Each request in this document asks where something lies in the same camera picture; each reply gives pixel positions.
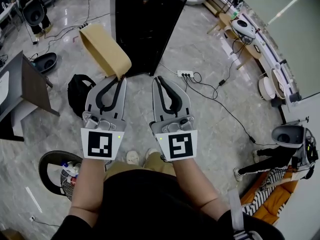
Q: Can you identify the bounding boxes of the white desk device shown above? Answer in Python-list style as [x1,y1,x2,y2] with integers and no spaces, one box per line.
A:
[0,71,10,105]

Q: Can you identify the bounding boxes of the white power cable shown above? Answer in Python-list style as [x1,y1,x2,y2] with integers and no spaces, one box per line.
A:
[159,62,179,74]

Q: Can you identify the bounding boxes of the striped blanket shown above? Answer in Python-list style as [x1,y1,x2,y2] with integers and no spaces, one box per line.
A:
[241,168,288,215]

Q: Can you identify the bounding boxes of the white power strip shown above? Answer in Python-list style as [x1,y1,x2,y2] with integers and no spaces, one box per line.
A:
[176,70,195,79]

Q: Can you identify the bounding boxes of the dark blue pod-shaped device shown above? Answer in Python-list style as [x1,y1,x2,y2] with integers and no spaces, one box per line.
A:
[32,52,58,74]

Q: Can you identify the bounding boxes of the person's khaki trousers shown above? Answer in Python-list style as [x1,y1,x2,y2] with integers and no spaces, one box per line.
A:
[104,151,177,181]

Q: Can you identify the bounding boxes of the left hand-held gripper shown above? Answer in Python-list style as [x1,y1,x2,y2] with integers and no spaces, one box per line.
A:
[80,76,128,160]

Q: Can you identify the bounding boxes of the dark wooden desk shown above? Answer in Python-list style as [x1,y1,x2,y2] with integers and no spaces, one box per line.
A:
[0,50,61,142]

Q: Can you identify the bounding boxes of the mesh trash bin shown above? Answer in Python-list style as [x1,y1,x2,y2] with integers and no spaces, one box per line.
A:
[38,150,84,198]

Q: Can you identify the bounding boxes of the person's right white shoe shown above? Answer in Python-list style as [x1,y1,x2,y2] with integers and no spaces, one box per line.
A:
[145,148,159,160]

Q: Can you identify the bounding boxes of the black power cable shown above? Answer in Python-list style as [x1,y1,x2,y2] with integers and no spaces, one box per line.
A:
[183,37,247,100]
[183,76,277,146]

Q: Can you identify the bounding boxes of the person's black shirt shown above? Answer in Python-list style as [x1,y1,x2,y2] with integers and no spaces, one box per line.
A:
[51,168,286,240]

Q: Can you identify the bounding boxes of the metal shelf rack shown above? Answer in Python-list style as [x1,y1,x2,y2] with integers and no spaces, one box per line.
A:
[203,0,240,18]

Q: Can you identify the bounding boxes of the beige plastic tray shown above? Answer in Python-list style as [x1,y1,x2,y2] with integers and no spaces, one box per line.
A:
[78,23,133,79]

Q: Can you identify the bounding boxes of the person's white shoe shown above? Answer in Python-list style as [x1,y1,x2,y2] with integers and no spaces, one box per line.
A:
[126,150,140,165]
[145,148,159,160]

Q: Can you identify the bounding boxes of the light wooden table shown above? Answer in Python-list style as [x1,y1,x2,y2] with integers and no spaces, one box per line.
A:
[206,12,262,71]

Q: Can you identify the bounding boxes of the white round stool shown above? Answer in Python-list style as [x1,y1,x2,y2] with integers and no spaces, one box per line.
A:
[258,75,277,101]

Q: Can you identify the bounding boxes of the person's left forearm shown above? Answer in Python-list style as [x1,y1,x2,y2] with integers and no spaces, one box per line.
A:
[68,156,113,228]

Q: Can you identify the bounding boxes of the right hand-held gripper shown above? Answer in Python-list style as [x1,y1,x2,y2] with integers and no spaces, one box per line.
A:
[149,75,199,162]

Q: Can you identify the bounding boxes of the grey pod-shaped device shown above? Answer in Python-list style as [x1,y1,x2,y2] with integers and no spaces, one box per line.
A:
[22,0,46,26]
[271,125,306,149]

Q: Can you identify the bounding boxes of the white pod-shaped device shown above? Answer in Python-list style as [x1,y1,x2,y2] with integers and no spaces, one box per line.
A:
[230,18,258,38]

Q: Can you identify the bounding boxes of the orange sofa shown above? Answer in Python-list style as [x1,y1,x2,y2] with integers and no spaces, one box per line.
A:
[239,171,301,226]

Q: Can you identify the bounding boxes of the person's right forearm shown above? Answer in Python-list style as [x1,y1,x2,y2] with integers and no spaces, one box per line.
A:
[171,156,232,221]

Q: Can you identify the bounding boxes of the white shoulder strap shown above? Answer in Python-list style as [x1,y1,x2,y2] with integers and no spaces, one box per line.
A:
[228,190,245,231]

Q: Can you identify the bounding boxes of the black backpack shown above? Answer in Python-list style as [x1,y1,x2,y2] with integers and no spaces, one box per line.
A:
[67,73,97,119]

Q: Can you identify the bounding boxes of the long white counter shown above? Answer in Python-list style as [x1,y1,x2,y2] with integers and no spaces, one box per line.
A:
[231,5,302,107]

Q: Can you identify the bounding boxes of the person's left white shoe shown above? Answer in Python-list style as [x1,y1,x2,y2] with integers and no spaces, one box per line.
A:
[126,150,140,165]

